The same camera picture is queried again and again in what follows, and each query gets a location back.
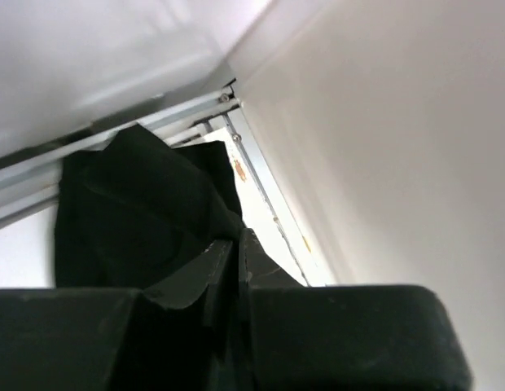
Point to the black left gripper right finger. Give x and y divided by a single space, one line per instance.
258 271

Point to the black trousers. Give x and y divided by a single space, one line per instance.
138 210

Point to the aluminium table edge rail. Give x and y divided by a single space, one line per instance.
29 187

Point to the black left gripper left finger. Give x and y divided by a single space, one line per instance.
200 285

